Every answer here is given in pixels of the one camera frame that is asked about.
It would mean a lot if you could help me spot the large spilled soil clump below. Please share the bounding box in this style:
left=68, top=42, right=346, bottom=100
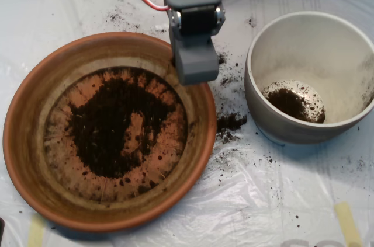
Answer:
left=216, top=112, right=248, bottom=145

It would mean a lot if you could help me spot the dark soil pile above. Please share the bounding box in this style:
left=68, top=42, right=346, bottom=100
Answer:
left=68, top=67, right=176, bottom=179

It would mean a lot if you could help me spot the clear plastic sheet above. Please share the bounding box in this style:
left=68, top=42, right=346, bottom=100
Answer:
left=0, top=0, right=374, bottom=247

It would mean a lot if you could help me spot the long beige tape strip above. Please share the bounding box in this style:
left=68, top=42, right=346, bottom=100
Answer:
left=334, top=201, right=363, bottom=247

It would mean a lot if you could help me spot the white ceramic pot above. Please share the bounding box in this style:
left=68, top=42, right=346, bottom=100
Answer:
left=244, top=11, right=374, bottom=145

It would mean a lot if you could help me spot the terracotta saucer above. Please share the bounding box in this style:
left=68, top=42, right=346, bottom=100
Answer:
left=2, top=31, right=218, bottom=233

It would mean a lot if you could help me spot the faded beige tape strip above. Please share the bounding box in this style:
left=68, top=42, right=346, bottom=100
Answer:
left=26, top=214, right=47, bottom=247

